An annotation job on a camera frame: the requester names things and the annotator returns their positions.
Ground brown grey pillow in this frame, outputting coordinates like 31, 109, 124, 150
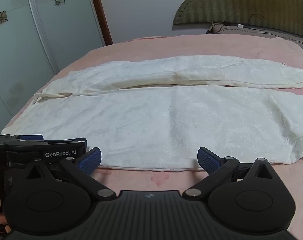
206, 22, 303, 47

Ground white pants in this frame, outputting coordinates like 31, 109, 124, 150
0, 54, 303, 172

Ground pink blanket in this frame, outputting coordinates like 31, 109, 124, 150
0, 34, 303, 240

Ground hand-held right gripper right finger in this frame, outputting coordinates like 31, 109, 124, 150
183, 147, 277, 202

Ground green padded headboard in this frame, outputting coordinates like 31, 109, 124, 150
172, 0, 303, 34

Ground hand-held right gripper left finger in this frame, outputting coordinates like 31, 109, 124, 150
25, 147, 117, 202

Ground floral glass wardrobe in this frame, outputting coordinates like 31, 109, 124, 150
0, 0, 107, 140

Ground black cable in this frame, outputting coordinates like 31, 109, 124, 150
223, 13, 303, 35

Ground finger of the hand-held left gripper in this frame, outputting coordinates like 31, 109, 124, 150
10, 134, 44, 141
45, 137, 88, 147

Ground brown wooden door frame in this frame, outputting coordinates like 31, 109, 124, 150
88, 0, 114, 46

